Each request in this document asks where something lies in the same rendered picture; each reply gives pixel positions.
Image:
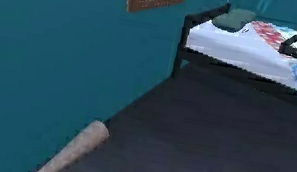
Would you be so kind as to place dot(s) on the black framed white bed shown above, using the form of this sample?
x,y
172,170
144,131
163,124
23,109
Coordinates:
x,y
230,49

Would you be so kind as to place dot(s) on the beige wooden baseball bat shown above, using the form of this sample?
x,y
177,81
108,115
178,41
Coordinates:
x,y
72,153

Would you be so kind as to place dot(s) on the black open laptop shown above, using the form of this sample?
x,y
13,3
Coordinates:
x,y
293,50

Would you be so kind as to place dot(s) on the grey green pillow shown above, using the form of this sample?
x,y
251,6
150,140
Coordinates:
x,y
234,18

